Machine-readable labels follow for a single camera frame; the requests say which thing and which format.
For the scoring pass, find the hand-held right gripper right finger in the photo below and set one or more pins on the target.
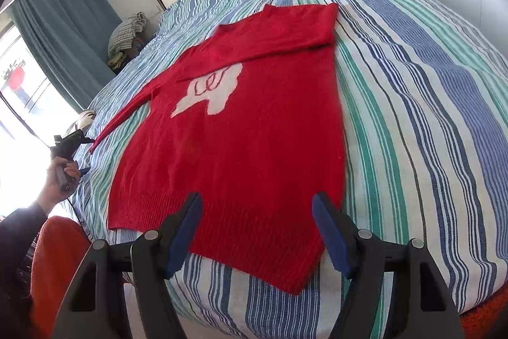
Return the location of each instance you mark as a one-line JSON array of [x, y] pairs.
[[335, 239]]

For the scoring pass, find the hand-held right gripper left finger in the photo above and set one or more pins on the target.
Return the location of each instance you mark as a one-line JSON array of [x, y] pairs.
[[180, 239]]

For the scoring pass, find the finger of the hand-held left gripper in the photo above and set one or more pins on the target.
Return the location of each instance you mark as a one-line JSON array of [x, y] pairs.
[[84, 171], [87, 141]]

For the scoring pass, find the red sweater with white rabbit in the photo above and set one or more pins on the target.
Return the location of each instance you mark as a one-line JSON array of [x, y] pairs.
[[246, 148]]

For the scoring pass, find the person's left forearm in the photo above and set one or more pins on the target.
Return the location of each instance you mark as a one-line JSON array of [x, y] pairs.
[[20, 239]]

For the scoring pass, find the pile of clothes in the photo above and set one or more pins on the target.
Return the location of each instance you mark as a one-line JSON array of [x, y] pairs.
[[125, 35]]

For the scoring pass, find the person's left hand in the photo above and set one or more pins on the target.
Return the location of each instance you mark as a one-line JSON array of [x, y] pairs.
[[51, 190]]

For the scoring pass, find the patterned pillow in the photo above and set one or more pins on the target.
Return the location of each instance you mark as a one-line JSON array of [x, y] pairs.
[[85, 118]]

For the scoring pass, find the window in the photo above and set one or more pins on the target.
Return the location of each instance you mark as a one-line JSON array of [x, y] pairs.
[[27, 104]]

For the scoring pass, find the red window decoration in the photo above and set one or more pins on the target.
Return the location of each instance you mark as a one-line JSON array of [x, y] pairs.
[[16, 79]]

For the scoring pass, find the orange fuzzy blanket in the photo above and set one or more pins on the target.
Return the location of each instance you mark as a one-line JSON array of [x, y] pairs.
[[55, 263]]

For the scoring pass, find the teal curtain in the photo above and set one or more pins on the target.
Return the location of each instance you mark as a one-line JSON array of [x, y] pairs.
[[67, 33]]

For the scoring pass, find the striped bed blanket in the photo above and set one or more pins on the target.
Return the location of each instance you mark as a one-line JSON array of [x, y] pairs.
[[416, 132]]

